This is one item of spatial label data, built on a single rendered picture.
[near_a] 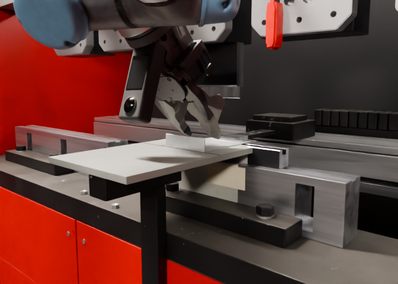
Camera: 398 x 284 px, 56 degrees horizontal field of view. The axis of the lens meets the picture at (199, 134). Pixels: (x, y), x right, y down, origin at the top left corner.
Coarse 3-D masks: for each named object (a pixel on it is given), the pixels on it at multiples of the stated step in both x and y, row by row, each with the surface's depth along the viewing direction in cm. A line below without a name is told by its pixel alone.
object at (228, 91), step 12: (216, 48) 66; (228, 48) 64; (240, 48) 64; (216, 60) 66; (228, 60) 65; (240, 60) 64; (216, 72) 67; (228, 72) 65; (240, 72) 65; (204, 84) 69; (216, 84) 67; (228, 84) 65; (240, 84) 65; (228, 96) 67
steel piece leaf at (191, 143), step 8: (168, 136) 63; (176, 136) 61; (184, 136) 60; (168, 144) 63; (176, 144) 62; (184, 144) 60; (192, 144) 59; (200, 144) 58; (208, 144) 64; (216, 144) 64; (224, 144) 64; (232, 144) 64
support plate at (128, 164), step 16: (144, 144) 65; (160, 144) 65; (64, 160) 52; (80, 160) 52; (96, 160) 52; (112, 160) 52; (128, 160) 52; (144, 160) 52; (160, 160) 52; (176, 160) 52; (192, 160) 52; (208, 160) 54; (112, 176) 44; (128, 176) 43; (144, 176) 45
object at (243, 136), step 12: (252, 120) 85; (264, 120) 84; (276, 120) 82; (288, 120) 80; (300, 120) 83; (312, 120) 85; (252, 132) 78; (264, 132) 78; (276, 132) 81; (288, 132) 79; (300, 132) 81; (312, 132) 85
